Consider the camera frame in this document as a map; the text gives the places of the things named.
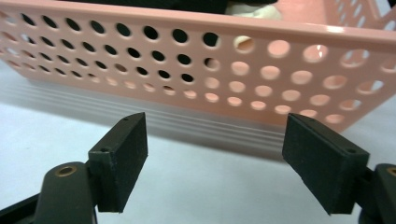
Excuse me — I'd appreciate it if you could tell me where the black sock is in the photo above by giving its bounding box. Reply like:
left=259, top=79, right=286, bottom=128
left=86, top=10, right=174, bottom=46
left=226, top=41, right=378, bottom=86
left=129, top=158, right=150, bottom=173
left=59, top=0, right=278, bottom=15

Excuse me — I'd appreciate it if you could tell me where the cream sock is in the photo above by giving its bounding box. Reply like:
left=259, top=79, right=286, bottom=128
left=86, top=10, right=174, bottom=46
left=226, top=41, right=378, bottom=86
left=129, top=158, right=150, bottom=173
left=224, top=4, right=283, bottom=21

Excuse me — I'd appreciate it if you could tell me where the pink perforated plastic basket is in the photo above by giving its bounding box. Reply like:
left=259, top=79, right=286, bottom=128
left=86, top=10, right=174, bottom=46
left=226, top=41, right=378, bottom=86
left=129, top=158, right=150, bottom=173
left=0, top=0, right=396, bottom=133

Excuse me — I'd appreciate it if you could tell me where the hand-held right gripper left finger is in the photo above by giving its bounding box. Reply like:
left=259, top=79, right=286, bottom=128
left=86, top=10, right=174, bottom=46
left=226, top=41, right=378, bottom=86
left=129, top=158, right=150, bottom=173
left=88, top=112, right=149, bottom=214

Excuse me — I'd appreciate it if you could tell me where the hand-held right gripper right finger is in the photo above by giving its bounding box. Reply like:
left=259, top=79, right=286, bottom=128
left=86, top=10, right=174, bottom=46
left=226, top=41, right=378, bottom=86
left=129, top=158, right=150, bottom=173
left=281, top=112, right=372, bottom=217

